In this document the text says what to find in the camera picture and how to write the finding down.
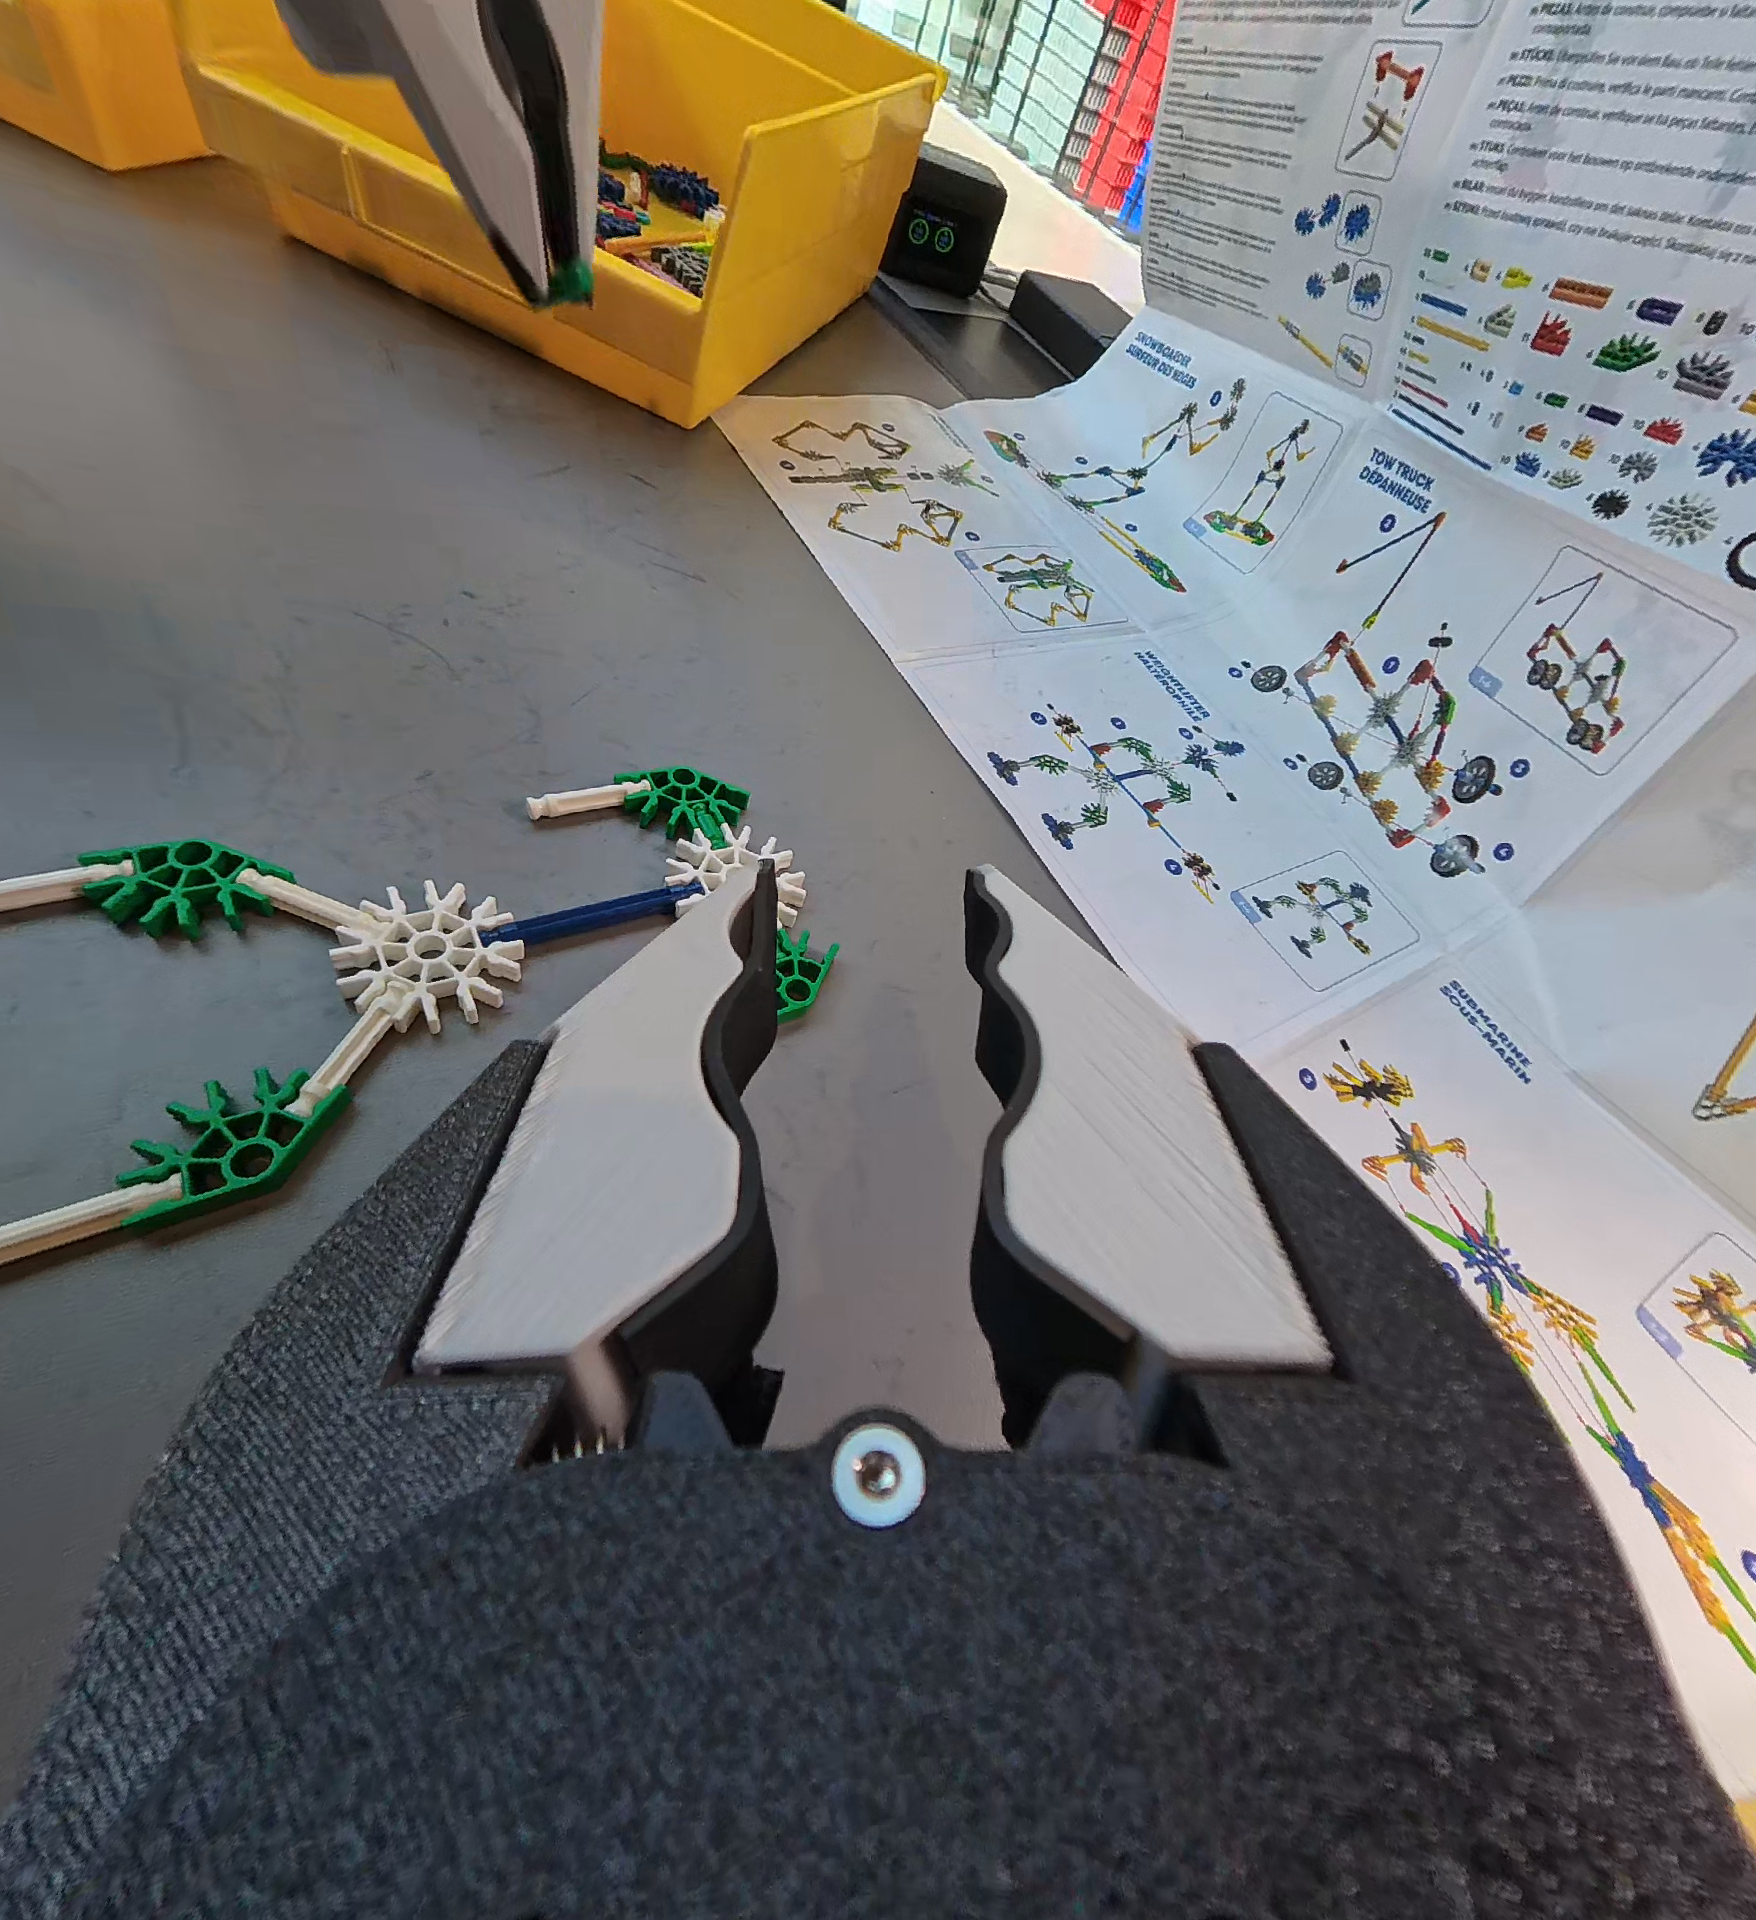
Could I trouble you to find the black device with green display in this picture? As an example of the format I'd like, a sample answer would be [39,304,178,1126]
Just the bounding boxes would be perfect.
[878,140,1012,301]

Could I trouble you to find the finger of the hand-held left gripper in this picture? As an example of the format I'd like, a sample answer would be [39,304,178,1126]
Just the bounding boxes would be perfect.
[493,0,608,284]
[366,0,557,307]

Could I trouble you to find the grey desk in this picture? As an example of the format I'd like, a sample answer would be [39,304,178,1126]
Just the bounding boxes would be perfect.
[0,82,1121,1907]

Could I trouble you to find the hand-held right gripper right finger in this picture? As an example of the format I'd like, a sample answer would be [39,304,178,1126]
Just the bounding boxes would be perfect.
[965,862,1337,1453]

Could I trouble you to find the red storage crates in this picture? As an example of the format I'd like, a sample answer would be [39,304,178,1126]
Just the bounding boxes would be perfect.
[1050,0,1184,228]

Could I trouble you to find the black power adapter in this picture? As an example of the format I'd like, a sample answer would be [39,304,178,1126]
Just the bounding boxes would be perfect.
[1006,267,1133,380]

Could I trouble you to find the folded paper instruction sheet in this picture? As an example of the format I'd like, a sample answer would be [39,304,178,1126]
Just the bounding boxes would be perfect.
[714,0,1756,1801]

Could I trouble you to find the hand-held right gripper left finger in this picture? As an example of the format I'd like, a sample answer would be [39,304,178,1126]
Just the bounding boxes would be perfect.
[414,859,783,1447]

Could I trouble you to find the pile of colourful toy pieces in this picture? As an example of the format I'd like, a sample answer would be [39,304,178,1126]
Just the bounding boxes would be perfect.
[594,139,733,297]

